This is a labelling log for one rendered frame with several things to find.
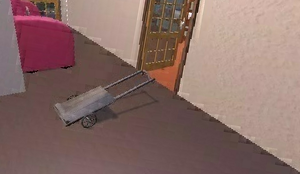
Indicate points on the grey hand cart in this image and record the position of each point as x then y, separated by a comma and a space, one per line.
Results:
86, 103

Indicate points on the pink armchair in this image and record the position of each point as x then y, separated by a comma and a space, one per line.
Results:
43, 43

